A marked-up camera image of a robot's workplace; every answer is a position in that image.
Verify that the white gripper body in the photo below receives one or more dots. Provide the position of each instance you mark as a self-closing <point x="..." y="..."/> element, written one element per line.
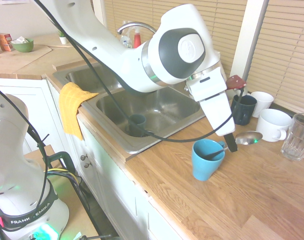
<point x="215" y="107"/>

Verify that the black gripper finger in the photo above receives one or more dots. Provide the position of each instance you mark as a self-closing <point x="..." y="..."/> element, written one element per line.
<point x="231" y="143"/>

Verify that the silver metal spoon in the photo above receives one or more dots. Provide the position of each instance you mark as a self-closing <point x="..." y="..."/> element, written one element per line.
<point x="249" y="138"/>

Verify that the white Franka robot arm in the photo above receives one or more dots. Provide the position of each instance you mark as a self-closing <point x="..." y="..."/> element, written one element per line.
<point x="112" y="50"/>

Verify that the small white sink fitting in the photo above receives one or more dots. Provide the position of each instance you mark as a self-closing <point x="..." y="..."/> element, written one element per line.
<point x="186" y="88"/>

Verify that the stainless steel double sink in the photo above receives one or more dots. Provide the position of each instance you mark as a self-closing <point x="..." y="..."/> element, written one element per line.
<point x="172" y="110"/>

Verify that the navy blue mug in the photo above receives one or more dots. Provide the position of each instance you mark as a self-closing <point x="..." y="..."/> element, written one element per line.
<point x="245" y="112"/>

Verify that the teal ceramic mug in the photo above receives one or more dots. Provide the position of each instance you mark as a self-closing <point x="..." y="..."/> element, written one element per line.
<point x="204" y="167"/>

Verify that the wide white mug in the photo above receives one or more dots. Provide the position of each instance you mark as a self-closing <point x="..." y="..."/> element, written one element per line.
<point x="269" y="128"/>

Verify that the small white mug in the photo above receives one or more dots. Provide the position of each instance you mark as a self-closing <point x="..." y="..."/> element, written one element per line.
<point x="264" y="100"/>

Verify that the clear drinking glass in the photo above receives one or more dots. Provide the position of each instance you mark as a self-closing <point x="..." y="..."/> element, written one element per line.
<point x="295" y="142"/>

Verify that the dark green cup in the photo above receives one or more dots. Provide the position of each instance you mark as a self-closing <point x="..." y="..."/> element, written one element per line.
<point x="138" y="122"/>

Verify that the wide beige window blind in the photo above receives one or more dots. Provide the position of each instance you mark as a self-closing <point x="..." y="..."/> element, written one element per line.
<point x="217" y="20"/>

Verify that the narrow beige window blind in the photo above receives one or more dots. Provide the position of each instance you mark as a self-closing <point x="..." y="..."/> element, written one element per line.
<point x="289" y="50"/>

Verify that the red plastic bottle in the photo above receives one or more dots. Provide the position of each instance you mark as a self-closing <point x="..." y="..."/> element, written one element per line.
<point x="137" y="40"/>

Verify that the clear spray bottle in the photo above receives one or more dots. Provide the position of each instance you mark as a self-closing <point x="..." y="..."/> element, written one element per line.
<point x="125" y="38"/>

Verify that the chrome faucet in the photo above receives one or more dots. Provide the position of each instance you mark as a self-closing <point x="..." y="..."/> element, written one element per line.
<point x="137" y="24"/>

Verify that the white kitchen cabinet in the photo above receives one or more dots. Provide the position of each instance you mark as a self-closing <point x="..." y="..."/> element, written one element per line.
<point x="112" y="185"/>

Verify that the round metal cabinet knob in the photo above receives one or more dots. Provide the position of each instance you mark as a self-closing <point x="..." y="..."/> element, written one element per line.
<point x="84" y="157"/>
<point x="87" y="165"/>

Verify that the yellow dish cloth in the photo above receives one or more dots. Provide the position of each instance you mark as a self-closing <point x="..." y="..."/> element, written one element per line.
<point x="69" y="105"/>

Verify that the dark green clamp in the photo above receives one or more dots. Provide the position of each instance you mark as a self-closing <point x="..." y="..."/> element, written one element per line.
<point x="64" y="157"/>

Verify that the small potted green plant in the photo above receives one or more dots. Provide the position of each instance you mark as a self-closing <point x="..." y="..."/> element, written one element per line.
<point x="63" y="40"/>

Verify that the thin wooden stick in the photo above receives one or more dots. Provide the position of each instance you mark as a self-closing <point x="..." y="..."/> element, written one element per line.
<point x="59" y="46"/>

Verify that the wooden robot mounting board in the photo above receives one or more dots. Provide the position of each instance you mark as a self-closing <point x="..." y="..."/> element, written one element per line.
<point x="74" y="215"/>

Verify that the green bowl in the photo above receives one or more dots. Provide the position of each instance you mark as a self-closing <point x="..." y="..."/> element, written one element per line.
<point x="23" y="47"/>

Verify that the light wooden board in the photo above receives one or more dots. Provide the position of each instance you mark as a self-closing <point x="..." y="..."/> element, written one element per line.
<point x="19" y="58"/>

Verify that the crumpled white paper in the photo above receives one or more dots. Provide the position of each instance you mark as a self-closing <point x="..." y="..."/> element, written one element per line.
<point x="20" y="40"/>

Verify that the orange cardboard box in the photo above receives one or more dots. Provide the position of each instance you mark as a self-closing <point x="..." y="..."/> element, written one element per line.
<point x="3" y="41"/>

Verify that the red-brown wrist camera mount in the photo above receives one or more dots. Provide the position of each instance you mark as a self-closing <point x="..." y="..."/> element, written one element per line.
<point x="235" y="82"/>

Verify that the white window frame post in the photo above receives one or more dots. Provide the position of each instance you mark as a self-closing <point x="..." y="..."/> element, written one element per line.
<point x="249" y="37"/>

